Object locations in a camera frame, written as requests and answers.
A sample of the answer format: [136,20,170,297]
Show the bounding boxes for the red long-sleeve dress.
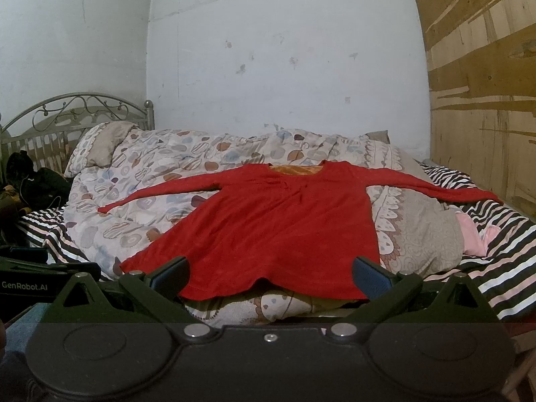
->
[121,161,490,301]

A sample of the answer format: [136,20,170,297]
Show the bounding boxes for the patterned white duvet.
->
[65,129,464,328]

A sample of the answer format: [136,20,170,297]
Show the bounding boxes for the pink cloth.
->
[455,211,500,258]

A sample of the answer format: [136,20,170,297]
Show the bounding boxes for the black white striped bedsheet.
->
[17,167,535,318]

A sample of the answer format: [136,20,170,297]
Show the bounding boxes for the beige patterned pillow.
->
[64,121,137,178]

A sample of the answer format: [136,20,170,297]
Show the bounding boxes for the metal bed headboard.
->
[1,92,154,182]

